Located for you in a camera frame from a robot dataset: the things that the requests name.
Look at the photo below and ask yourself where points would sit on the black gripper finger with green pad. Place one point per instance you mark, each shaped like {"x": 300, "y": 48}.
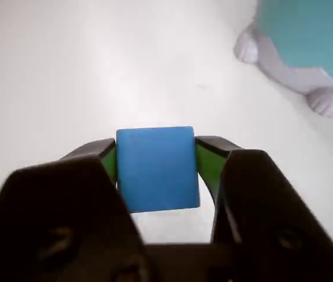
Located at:
{"x": 272, "y": 205}
{"x": 51, "y": 211}

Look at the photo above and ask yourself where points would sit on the blue lego block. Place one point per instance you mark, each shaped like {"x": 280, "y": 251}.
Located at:
{"x": 157, "y": 170}

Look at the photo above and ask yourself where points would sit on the teal hippo shaped bin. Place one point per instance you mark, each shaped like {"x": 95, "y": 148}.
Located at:
{"x": 316, "y": 29}

